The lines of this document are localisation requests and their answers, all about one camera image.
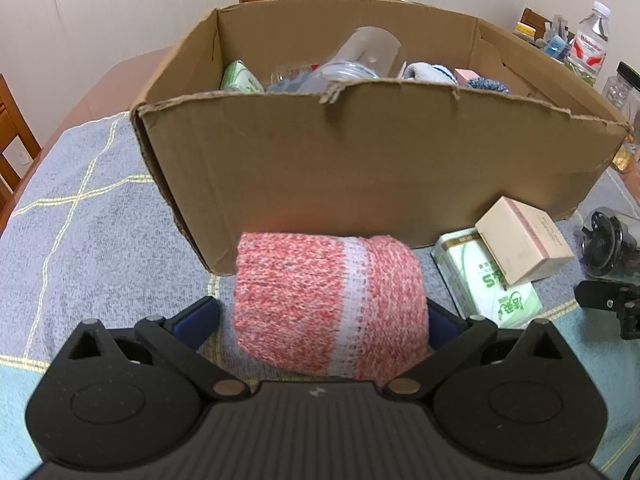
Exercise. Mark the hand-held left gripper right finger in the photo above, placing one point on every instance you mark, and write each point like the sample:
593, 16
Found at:
441, 327

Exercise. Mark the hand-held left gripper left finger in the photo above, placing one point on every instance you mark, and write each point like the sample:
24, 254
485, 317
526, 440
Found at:
197, 318

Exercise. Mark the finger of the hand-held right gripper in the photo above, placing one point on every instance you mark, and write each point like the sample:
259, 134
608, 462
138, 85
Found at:
605, 300

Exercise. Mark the pink knitted sock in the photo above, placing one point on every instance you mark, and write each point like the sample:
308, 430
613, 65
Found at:
320, 300

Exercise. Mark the cardboard box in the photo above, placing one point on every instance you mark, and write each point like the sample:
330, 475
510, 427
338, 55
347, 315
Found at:
350, 160

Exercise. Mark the white sock with blue stripe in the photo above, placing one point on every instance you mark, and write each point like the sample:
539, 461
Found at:
430, 72

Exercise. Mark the clear plastic cup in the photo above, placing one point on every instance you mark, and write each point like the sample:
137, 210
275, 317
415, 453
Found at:
365, 50

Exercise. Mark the clear jar with dark contents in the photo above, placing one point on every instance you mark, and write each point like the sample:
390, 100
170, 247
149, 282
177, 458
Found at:
607, 242

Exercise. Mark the green tissue packet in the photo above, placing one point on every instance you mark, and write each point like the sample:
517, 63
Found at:
240, 77
475, 275

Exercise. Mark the beige box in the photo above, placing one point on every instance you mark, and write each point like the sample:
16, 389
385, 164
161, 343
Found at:
525, 242

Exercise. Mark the gold foil wrapper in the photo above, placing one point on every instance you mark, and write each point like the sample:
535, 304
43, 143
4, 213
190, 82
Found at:
625, 157

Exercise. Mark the blue-grey cloth mat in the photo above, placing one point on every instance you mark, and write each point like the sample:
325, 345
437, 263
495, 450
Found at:
75, 235

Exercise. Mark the clear jar with black lid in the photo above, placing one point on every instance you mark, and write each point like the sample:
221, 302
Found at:
622, 87

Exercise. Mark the blue knitted sock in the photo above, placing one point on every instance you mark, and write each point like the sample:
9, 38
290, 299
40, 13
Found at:
490, 85

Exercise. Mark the pink box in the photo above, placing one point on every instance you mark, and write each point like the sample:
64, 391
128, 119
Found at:
467, 76

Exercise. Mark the clear water bottle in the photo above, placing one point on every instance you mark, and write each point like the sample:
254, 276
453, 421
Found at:
590, 42

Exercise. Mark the clear plastic bottle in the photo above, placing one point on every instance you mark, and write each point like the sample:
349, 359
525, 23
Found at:
297, 80

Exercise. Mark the small blue bottle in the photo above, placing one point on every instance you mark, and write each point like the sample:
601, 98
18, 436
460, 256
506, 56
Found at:
556, 46

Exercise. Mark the white box with yellow lid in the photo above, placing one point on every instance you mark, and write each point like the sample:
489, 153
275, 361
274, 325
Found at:
524, 30

